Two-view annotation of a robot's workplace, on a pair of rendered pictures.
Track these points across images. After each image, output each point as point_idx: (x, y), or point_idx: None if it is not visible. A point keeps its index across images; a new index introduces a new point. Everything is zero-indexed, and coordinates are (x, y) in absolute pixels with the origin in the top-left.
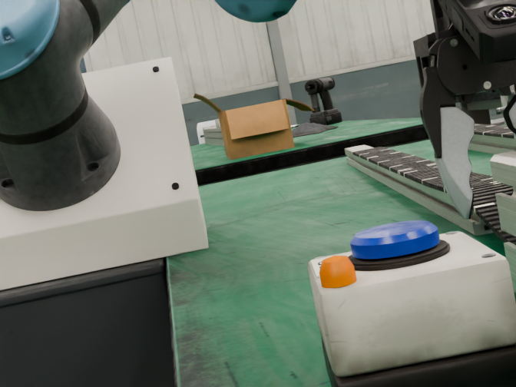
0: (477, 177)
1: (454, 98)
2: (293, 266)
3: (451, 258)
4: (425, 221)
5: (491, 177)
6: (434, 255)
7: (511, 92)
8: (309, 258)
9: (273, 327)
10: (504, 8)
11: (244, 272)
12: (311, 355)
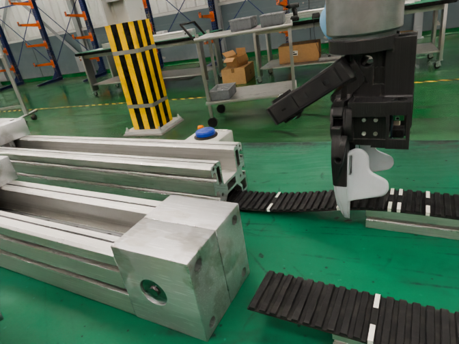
0: (456, 210)
1: None
2: (396, 164)
3: (190, 139)
4: (201, 132)
5: (435, 211)
6: (194, 137)
7: (353, 149)
8: (409, 169)
9: (291, 153)
10: (279, 93)
11: (408, 154)
12: (253, 155)
